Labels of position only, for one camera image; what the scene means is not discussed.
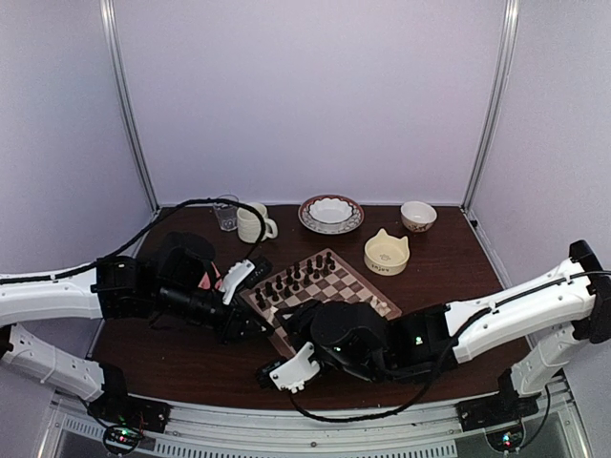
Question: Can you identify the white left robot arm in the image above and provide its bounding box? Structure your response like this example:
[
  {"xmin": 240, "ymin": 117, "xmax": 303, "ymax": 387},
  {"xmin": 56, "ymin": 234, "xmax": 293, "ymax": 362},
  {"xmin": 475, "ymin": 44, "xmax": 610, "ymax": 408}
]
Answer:
[{"xmin": 1, "ymin": 232, "xmax": 273, "ymax": 424}]

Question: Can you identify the clear drinking glass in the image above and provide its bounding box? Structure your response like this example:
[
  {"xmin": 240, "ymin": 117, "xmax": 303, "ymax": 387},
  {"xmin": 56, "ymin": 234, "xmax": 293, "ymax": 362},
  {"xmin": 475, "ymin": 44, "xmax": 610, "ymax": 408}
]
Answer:
[{"xmin": 213, "ymin": 194, "xmax": 240, "ymax": 232}]

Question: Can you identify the left black cable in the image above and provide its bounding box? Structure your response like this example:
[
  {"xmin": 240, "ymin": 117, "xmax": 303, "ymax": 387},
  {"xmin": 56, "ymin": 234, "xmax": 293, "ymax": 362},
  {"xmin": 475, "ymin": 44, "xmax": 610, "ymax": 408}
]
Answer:
[{"xmin": 47, "ymin": 197, "xmax": 266, "ymax": 282}]

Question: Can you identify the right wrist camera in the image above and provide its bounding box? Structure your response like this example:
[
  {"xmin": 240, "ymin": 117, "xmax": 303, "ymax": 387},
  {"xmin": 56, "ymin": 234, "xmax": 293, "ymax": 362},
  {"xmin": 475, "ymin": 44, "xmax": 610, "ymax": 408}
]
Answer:
[{"xmin": 256, "ymin": 343, "xmax": 321, "ymax": 394}]

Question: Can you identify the right black cable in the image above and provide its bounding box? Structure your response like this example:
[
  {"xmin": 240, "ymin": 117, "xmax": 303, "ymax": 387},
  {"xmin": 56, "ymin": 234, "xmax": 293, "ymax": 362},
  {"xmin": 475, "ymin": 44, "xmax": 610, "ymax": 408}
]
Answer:
[{"xmin": 285, "ymin": 309, "xmax": 493, "ymax": 424}]

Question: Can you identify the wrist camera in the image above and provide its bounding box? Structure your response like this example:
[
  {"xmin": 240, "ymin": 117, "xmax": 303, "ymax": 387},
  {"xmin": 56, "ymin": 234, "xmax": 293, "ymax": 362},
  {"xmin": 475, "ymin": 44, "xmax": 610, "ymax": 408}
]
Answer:
[
  {"xmin": 256, "ymin": 343, "xmax": 321, "ymax": 394},
  {"xmin": 221, "ymin": 257, "xmax": 272, "ymax": 305}
]

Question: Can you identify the white chess rook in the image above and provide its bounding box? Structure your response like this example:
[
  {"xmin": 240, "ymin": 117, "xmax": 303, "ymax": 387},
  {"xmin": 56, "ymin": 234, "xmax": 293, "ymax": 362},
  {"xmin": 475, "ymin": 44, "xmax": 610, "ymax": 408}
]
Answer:
[{"xmin": 268, "ymin": 306, "xmax": 278, "ymax": 326}]

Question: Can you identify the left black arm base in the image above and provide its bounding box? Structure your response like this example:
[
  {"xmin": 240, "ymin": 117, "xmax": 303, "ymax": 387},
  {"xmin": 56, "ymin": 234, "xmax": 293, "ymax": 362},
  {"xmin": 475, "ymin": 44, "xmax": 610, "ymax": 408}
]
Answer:
[{"xmin": 88, "ymin": 394, "xmax": 171, "ymax": 433}]

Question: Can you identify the black cable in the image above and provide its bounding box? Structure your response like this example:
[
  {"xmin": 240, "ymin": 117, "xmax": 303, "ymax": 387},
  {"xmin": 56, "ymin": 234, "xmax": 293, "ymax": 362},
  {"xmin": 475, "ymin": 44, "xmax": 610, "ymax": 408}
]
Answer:
[
  {"xmin": 47, "ymin": 197, "xmax": 266, "ymax": 282},
  {"xmin": 285, "ymin": 309, "xmax": 493, "ymax": 424}
]

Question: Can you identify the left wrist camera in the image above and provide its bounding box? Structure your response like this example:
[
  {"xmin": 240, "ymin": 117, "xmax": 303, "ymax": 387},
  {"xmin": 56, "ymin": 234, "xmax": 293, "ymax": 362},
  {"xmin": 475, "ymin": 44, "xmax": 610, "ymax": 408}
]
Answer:
[{"xmin": 221, "ymin": 257, "xmax": 272, "ymax": 305}]

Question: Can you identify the wooden chess board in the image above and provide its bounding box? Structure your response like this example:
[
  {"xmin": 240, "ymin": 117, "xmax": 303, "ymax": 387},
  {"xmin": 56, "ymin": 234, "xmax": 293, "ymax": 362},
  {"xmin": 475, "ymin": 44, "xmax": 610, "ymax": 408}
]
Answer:
[{"xmin": 240, "ymin": 249, "xmax": 402, "ymax": 358}]

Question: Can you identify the right aluminium frame post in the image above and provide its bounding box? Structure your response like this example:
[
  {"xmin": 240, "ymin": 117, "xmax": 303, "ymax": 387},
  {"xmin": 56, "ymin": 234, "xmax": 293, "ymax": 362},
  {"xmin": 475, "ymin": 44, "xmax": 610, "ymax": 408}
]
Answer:
[{"xmin": 461, "ymin": 0, "xmax": 520, "ymax": 216}]

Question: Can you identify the pink cat-ear bowl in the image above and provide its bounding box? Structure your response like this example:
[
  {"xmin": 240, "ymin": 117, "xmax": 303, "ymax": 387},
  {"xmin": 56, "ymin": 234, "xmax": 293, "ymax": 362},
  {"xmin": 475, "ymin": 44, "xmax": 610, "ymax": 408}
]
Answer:
[{"xmin": 199, "ymin": 260, "xmax": 222, "ymax": 290}]

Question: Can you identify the front aluminium rail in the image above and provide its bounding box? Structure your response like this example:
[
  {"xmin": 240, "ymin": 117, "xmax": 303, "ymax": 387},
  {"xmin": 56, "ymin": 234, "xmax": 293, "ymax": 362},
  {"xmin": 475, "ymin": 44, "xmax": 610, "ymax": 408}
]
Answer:
[{"xmin": 37, "ymin": 376, "xmax": 598, "ymax": 458}]

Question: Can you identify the white floral small bowl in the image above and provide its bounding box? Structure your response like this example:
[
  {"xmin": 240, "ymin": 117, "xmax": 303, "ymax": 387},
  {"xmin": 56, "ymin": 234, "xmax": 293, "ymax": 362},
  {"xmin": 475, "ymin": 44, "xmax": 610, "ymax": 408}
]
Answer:
[{"xmin": 400, "ymin": 201, "xmax": 437, "ymax": 233}]

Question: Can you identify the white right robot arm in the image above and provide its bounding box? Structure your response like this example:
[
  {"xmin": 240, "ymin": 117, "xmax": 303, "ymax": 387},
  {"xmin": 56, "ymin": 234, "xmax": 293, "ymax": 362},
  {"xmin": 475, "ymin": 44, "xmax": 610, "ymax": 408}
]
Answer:
[{"xmin": 272, "ymin": 240, "xmax": 610, "ymax": 422}]

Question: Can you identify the yellow cat-ear bowl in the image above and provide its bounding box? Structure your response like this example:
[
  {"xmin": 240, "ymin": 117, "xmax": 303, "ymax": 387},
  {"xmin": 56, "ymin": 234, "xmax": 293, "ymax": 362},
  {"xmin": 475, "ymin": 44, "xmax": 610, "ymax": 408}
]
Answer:
[{"xmin": 364, "ymin": 228, "xmax": 411, "ymax": 277}]

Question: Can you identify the cream ribbed mug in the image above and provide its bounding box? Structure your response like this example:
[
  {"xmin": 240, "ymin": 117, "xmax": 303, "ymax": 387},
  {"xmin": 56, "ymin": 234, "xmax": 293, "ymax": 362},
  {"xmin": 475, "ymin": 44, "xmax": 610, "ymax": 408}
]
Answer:
[{"xmin": 237, "ymin": 202, "xmax": 279, "ymax": 244}]

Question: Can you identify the aluminium frame post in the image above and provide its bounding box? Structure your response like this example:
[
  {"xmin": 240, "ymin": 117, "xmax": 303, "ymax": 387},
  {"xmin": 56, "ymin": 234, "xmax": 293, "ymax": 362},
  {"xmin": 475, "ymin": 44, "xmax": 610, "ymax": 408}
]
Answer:
[
  {"xmin": 461, "ymin": 0, "xmax": 520, "ymax": 216},
  {"xmin": 99, "ymin": 0, "xmax": 159, "ymax": 214}
]

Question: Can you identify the left aluminium frame post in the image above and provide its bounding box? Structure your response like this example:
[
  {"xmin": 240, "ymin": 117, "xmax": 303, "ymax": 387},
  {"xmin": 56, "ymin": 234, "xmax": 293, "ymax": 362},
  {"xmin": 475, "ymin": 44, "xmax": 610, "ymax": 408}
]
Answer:
[{"xmin": 99, "ymin": 0, "xmax": 159, "ymax": 214}]

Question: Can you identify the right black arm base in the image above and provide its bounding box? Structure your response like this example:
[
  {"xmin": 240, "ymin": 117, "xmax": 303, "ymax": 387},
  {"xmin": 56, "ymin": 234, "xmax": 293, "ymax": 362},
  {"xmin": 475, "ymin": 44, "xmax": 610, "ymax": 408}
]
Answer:
[{"xmin": 455, "ymin": 393, "xmax": 538, "ymax": 431}]

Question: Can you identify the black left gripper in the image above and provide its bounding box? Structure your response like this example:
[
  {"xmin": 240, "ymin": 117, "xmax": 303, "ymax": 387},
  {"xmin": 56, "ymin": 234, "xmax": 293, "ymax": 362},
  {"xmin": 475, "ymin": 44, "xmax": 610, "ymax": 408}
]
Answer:
[{"xmin": 155, "ymin": 282, "xmax": 275, "ymax": 348}]

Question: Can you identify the white scalloped bowl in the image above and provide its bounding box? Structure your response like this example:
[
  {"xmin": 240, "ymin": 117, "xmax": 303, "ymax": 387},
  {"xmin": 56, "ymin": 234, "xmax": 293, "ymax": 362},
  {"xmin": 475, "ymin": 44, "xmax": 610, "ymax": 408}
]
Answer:
[{"xmin": 309, "ymin": 198, "xmax": 352, "ymax": 224}]

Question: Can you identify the patterned brown rim plate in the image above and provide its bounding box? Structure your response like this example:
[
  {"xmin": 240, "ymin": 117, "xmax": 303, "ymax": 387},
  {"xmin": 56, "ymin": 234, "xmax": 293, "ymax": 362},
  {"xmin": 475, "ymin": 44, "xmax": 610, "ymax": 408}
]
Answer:
[{"xmin": 298, "ymin": 195, "xmax": 365, "ymax": 236}]

